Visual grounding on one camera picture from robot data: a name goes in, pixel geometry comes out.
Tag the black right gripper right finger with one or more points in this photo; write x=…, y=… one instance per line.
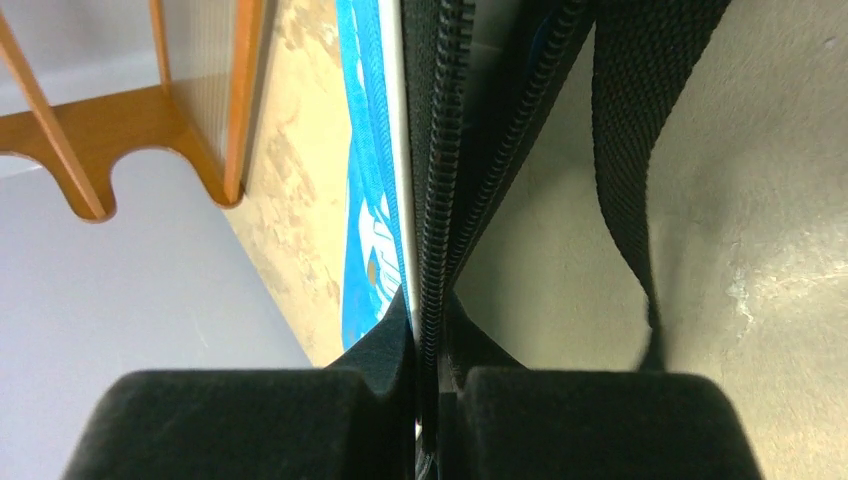
x=501, y=420

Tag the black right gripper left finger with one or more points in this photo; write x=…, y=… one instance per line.
x=353, y=419

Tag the blue racket bag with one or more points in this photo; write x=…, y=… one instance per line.
x=464, y=163

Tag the wooden shelf rack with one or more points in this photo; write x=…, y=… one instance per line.
x=85, y=84

